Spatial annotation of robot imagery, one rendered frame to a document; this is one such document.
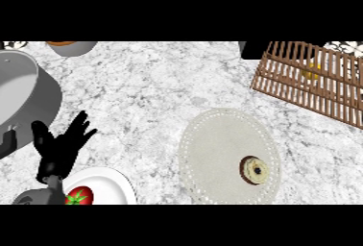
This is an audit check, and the yellow lemon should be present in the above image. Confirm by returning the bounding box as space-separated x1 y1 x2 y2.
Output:
303 63 323 81

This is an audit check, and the grey bowl with orange content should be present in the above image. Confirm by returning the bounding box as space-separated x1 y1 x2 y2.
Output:
44 40 98 59

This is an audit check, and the brown wire tiered shelf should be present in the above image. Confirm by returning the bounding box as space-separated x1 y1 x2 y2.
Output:
250 40 363 130

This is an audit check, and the round beige placemat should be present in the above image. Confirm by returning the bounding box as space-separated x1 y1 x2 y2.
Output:
177 108 283 205

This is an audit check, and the pale disc with brown rim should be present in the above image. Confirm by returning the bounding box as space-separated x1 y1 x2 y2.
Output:
238 155 272 186

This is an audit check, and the large grey pot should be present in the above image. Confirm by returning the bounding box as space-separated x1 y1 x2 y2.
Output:
0 49 64 160

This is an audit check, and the black appliance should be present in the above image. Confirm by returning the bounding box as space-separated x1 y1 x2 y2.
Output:
238 40 273 61

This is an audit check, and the white plate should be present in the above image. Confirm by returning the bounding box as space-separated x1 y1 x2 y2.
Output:
61 166 139 206

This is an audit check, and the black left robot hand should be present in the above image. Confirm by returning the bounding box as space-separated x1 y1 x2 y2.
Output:
30 110 99 185

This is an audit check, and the red tomato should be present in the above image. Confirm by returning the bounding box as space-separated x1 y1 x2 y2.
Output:
64 185 95 206

